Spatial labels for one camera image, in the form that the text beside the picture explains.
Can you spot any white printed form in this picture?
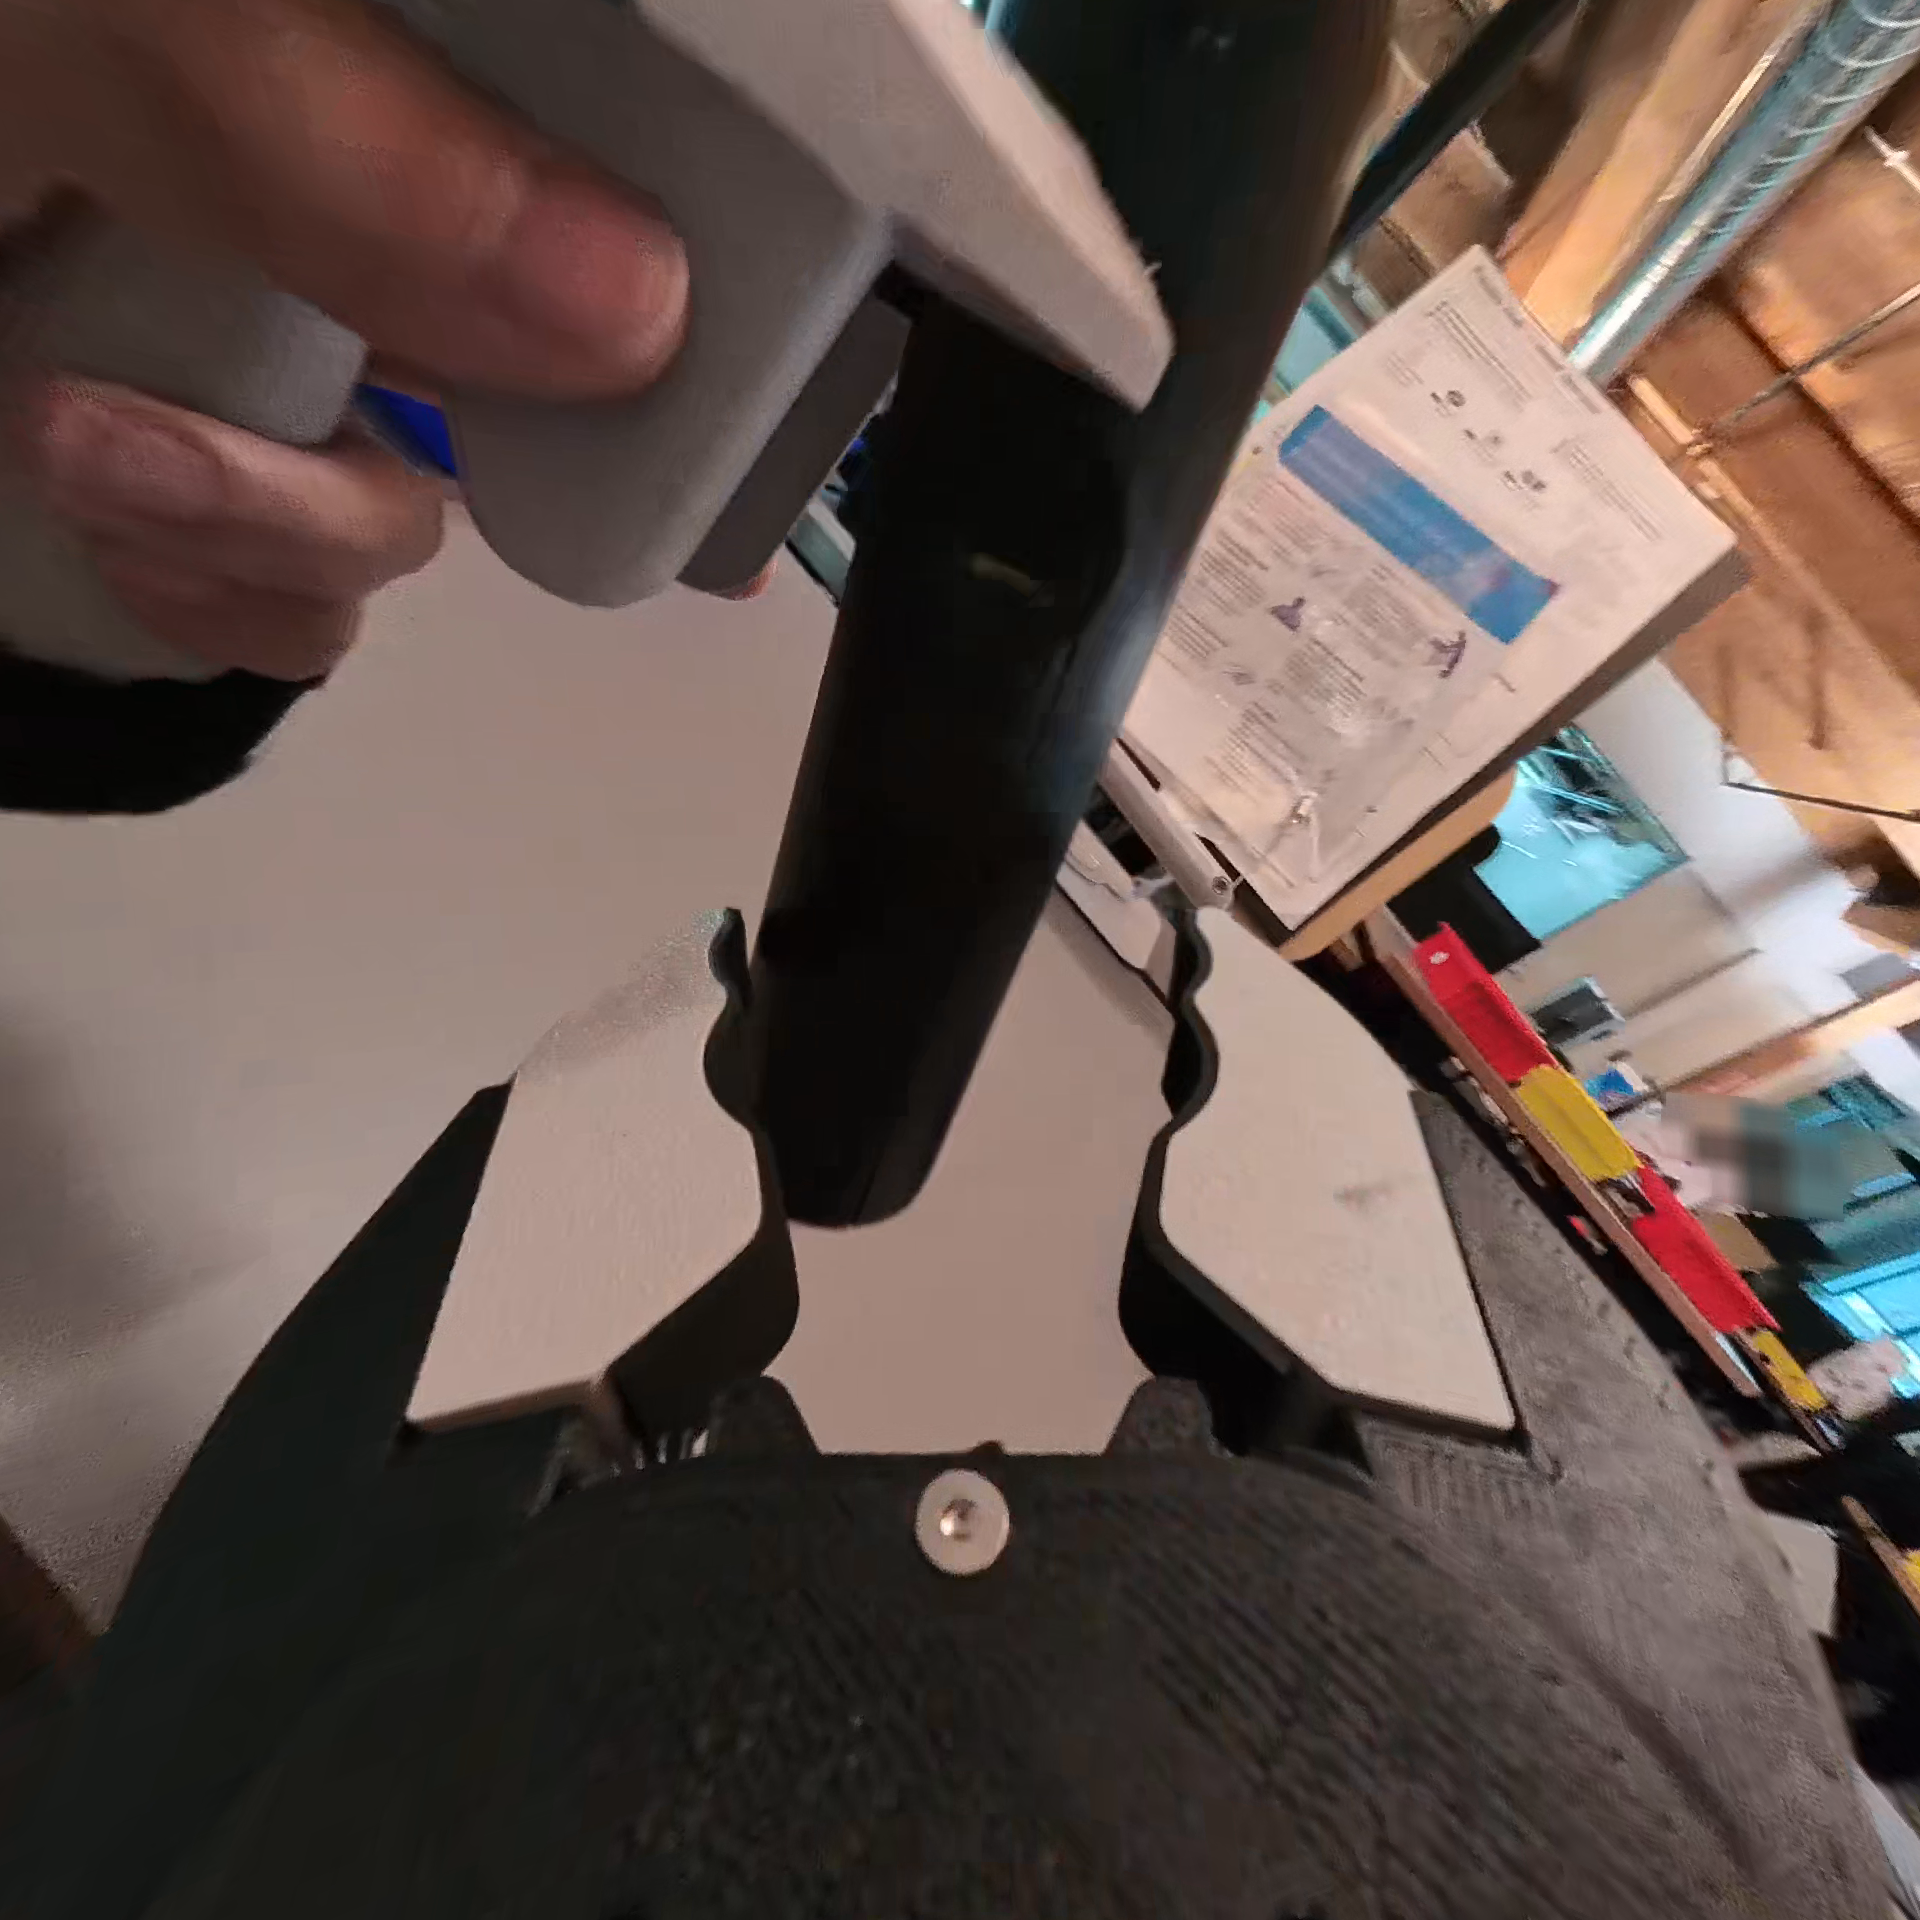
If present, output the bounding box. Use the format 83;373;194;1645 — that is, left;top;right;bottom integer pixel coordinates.
1123;246;1749;935

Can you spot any printed instruction sheet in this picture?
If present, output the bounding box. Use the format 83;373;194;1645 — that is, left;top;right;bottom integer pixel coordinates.
1153;402;1566;889

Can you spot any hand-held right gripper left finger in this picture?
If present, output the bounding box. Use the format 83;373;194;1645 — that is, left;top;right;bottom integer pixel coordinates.
407;909;799;1432

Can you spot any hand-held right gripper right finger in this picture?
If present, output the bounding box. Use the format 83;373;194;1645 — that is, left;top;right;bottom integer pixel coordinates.
1119;908;1521;1436

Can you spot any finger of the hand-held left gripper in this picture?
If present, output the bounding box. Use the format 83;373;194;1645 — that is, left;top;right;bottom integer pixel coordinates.
446;224;907;609
383;0;1174;414

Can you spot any red storage bin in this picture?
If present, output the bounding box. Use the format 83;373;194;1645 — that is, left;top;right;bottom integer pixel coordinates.
1407;928;1559;1086
1619;1167;1781;1340

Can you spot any grey desk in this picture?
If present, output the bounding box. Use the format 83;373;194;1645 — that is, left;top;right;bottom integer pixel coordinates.
0;511;1202;1622

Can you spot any dark brown strip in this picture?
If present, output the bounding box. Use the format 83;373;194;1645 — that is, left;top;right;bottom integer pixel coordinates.
733;0;1401;1229

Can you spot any metal ventilation duct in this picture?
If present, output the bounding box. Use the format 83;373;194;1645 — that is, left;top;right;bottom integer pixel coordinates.
1573;0;1920;378

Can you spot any person's left hand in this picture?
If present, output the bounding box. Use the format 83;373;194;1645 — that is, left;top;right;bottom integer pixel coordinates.
0;0;697;684

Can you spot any wooden document stand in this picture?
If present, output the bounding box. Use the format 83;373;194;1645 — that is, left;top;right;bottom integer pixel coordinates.
1052;246;1754;964

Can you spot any yellow storage bin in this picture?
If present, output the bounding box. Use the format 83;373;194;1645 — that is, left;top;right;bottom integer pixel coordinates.
1746;1327;1835;1415
1506;1063;1647;1190

